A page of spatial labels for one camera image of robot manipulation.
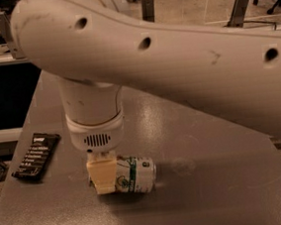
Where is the right metal barrier post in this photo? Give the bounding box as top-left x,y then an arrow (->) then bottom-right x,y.
227,0 -> 249,28

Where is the left metal barrier post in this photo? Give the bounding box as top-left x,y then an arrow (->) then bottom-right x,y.
0,11 -> 25,59

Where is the metal barrier post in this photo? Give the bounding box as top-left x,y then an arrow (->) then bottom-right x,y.
140,0 -> 155,22
0,11 -> 25,59
227,0 -> 249,28

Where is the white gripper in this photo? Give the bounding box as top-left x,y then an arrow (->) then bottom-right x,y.
65,111 -> 124,195

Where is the white green 7up can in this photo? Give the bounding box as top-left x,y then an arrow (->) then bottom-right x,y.
115,156 -> 156,193

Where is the middle metal barrier post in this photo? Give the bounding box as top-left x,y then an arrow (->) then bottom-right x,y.
140,0 -> 155,22

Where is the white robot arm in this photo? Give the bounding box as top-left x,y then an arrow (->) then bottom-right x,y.
11,0 -> 281,154

